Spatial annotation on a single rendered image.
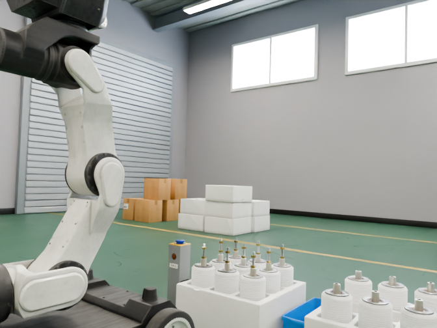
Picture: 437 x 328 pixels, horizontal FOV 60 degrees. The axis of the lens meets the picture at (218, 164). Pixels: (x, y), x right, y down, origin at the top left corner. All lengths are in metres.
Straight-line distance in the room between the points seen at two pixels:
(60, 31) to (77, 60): 0.09
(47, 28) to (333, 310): 1.19
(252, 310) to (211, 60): 7.50
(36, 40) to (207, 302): 1.05
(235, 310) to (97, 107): 0.85
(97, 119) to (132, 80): 6.37
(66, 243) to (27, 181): 5.16
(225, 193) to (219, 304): 2.78
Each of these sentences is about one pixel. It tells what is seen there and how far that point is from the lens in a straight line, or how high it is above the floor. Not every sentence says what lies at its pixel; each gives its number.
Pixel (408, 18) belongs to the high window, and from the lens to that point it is 6.89.
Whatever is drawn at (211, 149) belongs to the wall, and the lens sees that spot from 8.13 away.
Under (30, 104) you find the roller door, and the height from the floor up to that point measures 1.66.
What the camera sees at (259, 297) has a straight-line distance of 1.44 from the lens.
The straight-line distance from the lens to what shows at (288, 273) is 1.63.
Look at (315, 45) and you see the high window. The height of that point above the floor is 3.07.
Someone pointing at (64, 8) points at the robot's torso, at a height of 1.08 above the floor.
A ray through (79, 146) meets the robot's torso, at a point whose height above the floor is 0.70.
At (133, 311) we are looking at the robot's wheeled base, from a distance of 1.28.
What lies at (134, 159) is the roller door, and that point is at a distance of 7.48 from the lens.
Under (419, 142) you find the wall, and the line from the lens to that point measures 6.43.
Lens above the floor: 0.60
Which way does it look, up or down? 2 degrees up
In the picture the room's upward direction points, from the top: 2 degrees clockwise
